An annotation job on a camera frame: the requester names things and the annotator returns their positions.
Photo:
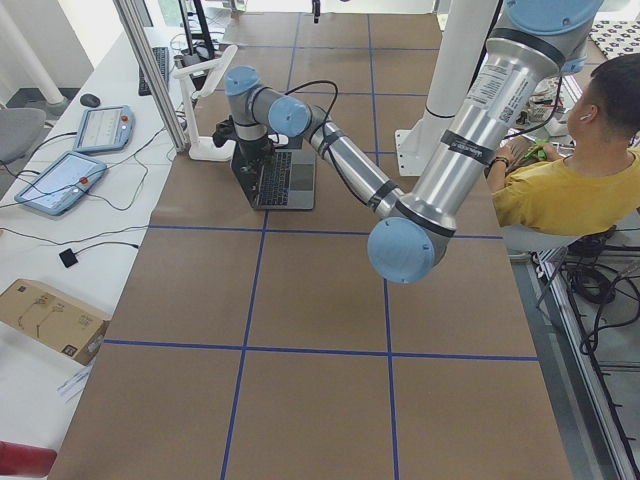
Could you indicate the teach pendant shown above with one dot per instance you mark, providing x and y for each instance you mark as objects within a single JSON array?
[
  {"x": 104, "y": 129},
  {"x": 62, "y": 184}
]

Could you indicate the person in yellow shirt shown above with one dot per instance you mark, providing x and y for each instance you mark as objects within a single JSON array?
[{"x": 597, "y": 185}]

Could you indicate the small black square pad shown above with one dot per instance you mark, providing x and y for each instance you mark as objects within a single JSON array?
[{"x": 68, "y": 257}]

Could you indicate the dark computer mouse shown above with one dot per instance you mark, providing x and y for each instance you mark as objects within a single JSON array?
[{"x": 90, "y": 100}]

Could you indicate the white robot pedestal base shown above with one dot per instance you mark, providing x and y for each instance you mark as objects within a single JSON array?
[{"x": 461, "y": 54}]

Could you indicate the grey laptop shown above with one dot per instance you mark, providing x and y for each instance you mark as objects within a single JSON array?
[{"x": 284, "y": 180}]

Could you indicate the near teach pendant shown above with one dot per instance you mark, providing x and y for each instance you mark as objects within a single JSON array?
[{"x": 62, "y": 184}]

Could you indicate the aluminium frame post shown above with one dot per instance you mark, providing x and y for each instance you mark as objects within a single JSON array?
[{"x": 133, "y": 27}]

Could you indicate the cardboard box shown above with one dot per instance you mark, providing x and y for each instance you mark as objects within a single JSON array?
[{"x": 55, "y": 319}]

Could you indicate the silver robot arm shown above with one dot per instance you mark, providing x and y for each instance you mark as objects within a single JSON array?
[{"x": 492, "y": 57}]

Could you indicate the far teach pendant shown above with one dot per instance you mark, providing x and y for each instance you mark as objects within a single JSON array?
[{"x": 104, "y": 129}]

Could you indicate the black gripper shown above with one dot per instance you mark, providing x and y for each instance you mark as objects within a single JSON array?
[
  {"x": 253, "y": 149},
  {"x": 316, "y": 10}
]

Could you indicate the green tool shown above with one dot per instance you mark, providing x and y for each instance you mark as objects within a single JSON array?
[{"x": 537, "y": 152}]

